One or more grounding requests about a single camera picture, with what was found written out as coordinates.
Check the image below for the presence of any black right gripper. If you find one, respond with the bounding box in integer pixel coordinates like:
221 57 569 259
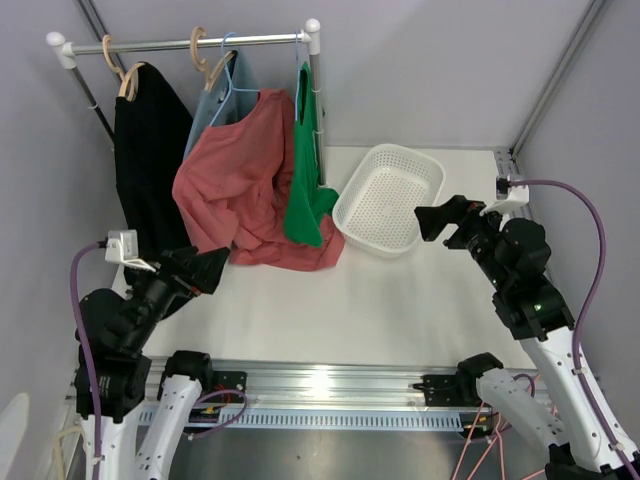
414 195 511 291

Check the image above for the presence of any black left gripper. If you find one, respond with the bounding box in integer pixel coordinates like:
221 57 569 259
123 244 229 350

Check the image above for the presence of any salmon red t shirt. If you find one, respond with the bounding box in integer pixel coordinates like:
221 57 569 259
172 89 345 271

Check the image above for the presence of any green t shirt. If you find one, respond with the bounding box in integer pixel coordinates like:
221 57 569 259
283 61 340 248

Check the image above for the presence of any black t shirt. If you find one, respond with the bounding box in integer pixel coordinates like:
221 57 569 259
114 63 193 255

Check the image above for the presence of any grey blue t shirt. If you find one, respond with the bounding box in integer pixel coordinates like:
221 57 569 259
183 49 258 159

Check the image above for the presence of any light blue wire hanger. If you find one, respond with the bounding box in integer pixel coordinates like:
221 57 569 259
206 43 259 127
292 29 321 171

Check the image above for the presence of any beige wooden hanger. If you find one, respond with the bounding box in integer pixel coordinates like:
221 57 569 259
101 34 143 102
189 26 237 93

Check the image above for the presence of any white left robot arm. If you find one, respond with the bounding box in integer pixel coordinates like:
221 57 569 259
70 238 230 479

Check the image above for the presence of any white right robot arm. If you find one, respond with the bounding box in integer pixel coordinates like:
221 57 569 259
415 195 639 479

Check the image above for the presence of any beige hanger bottom left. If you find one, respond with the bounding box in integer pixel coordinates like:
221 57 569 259
52 424 86 480

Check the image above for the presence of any white perforated plastic basket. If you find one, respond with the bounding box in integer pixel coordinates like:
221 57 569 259
332 144 446 259

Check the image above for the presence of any silver white clothes rack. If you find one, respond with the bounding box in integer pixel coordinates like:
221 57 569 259
46 18 326 186

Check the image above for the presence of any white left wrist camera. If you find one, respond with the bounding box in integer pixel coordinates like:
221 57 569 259
105 230 156 272

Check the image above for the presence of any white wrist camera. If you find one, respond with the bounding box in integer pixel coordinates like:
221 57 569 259
105 230 156 272
480 175 530 216

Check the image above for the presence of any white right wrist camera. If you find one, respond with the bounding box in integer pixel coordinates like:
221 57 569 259
480 175 530 216

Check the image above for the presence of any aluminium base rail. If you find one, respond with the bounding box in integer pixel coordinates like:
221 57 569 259
64 355 609 432

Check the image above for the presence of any pink wire hanger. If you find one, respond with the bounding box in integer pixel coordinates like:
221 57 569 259
449 374 556 480

